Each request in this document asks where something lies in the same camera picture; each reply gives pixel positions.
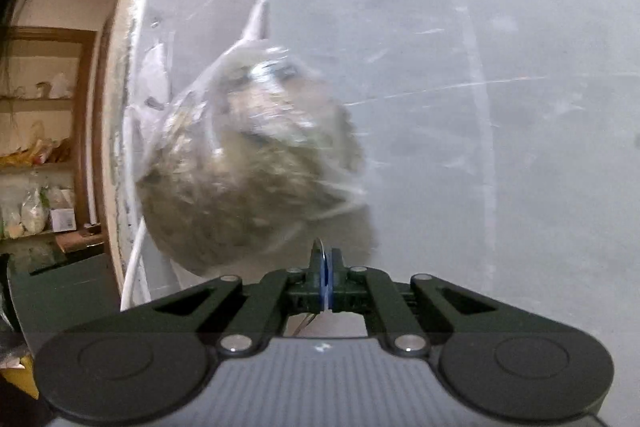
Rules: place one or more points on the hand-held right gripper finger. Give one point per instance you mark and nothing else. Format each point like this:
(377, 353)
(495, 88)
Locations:
(332, 289)
(322, 289)

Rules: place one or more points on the metal spoon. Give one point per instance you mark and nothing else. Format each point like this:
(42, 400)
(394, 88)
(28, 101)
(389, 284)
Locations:
(322, 247)

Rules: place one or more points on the clear bag of dried herbs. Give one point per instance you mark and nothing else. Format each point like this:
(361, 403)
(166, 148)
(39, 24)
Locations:
(250, 167)

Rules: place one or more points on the small white box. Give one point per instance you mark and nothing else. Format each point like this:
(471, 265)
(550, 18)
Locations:
(62, 218)

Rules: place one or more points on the wooden shelf unit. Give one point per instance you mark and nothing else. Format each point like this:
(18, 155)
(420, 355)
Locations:
(87, 107)

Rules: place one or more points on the clear bag of white food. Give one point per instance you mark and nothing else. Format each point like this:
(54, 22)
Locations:
(34, 209)

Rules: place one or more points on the yellow snack packets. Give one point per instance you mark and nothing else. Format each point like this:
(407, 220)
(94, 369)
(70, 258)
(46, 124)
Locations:
(35, 149)

